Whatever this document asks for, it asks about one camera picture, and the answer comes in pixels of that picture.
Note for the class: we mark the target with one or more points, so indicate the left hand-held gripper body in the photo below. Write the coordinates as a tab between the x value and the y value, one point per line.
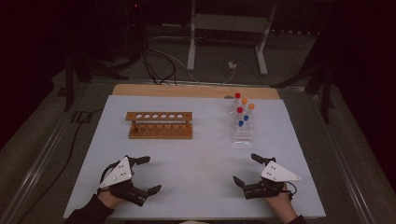
120	174

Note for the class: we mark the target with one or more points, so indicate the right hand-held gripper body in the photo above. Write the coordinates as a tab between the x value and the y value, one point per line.
277	174

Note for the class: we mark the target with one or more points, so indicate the clear plastic test tube rack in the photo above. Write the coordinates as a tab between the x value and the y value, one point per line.
243	139

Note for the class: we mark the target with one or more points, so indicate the wooden test tube rack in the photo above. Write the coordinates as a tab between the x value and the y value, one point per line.
160	135

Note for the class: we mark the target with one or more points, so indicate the blue cap test tube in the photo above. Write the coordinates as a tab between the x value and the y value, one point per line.
246	118
240	123

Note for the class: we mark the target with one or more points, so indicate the red cap test tube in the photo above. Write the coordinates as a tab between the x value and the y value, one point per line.
239	109
237	95

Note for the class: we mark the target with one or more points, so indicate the orange cap test tube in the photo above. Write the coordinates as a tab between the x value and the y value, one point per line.
244	101
251	106

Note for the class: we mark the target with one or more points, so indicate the person's left hand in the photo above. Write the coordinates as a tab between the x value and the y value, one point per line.
109	199

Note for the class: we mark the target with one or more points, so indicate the person's right hand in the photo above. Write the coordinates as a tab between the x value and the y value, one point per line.
281	205

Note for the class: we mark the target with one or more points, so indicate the white table mat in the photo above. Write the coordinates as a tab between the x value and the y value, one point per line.
199	174

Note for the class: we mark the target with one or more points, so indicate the black metal stand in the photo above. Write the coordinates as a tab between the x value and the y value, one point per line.
69	87
326	99

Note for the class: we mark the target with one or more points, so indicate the white plug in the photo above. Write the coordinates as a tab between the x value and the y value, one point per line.
232	65

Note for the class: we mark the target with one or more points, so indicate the grey metal floor rail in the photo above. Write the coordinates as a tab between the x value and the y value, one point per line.
348	174
36	165

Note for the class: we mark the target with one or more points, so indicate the white metal desk frame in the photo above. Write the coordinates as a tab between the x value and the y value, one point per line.
191	46

